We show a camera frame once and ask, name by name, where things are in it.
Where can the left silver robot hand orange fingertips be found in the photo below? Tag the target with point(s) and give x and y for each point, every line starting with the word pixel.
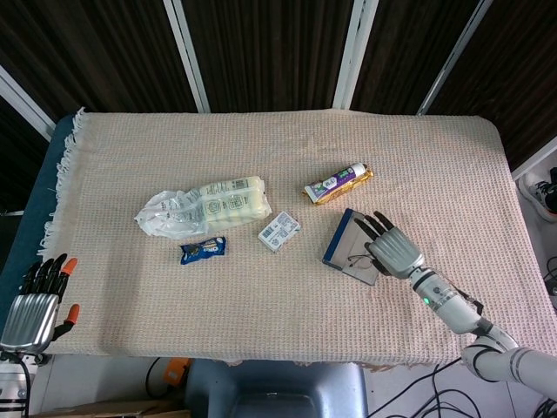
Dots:
pixel 28 322

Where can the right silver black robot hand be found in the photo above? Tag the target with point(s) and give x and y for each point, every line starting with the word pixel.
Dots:
pixel 396 252

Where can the thin-framed eyeglasses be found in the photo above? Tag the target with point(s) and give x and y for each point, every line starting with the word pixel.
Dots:
pixel 349 261

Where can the grey blue glasses case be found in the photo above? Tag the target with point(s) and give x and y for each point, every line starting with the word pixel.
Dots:
pixel 344 244

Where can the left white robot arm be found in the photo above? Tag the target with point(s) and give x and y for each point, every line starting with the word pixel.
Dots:
pixel 11 383

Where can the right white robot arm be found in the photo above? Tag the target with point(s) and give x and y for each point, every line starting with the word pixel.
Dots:
pixel 452 307

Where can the gold wrapped snack bar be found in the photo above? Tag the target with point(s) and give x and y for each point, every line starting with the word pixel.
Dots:
pixel 370 175

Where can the purple white toothpaste tube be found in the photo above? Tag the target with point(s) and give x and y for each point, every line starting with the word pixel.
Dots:
pixel 333 185

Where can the brown cardboard box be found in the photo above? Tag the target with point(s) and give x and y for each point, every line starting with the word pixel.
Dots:
pixel 109 409

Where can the small white printed box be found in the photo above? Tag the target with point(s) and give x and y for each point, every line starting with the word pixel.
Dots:
pixel 278 231

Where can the white black sneaker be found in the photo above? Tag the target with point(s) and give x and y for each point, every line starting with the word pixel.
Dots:
pixel 537 193

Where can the orange device under table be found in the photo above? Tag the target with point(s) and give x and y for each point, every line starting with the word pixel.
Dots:
pixel 176 372

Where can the beige woven fringed tablecloth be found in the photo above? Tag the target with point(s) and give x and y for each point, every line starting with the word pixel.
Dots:
pixel 278 143

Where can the clear bag of yellow buns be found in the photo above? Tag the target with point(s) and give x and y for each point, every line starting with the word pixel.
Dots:
pixel 226 204

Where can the grey blue plastic chair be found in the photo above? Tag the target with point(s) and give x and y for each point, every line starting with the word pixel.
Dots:
pixel 278 387

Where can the blue cookie packet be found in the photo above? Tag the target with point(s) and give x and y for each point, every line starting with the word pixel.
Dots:
pixel 204 250

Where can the white metal frame post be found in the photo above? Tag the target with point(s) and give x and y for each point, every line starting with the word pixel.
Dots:
pixel 187 56
pixel 454 56
pixel 354 56
pixel 24 102
pixel 535 161

